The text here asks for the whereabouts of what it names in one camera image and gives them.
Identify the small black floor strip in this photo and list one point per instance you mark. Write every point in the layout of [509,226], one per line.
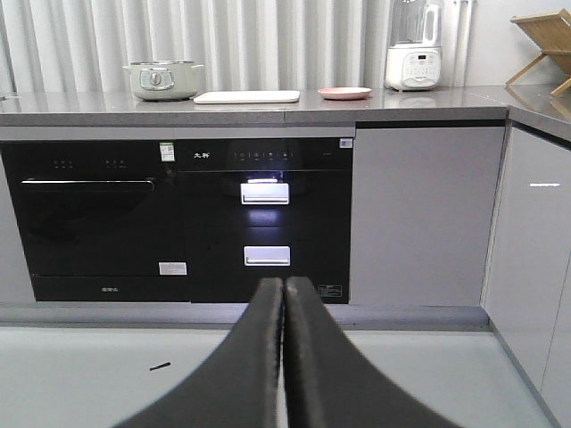
[162,365]

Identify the grey side cabinet door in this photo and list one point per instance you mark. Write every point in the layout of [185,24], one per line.
[530,250]

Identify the black drawer sterilizer cabinet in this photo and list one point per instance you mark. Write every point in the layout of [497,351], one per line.
[265,207]

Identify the wooden folding dish rack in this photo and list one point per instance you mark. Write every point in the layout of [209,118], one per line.
[551,33]

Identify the black built-in oven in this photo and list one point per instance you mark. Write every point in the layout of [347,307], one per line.
[99,220]

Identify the pale green electric cooking pot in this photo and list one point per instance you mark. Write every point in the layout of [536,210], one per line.
[163,80]

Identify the pink round plate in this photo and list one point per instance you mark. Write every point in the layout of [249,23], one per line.
[345,93]

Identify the cream bear serving tray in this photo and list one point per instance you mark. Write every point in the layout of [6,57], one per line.
[254,96]

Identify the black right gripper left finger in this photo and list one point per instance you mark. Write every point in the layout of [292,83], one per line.
[236,386]

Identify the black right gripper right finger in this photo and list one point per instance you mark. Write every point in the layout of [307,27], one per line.
[329,383]

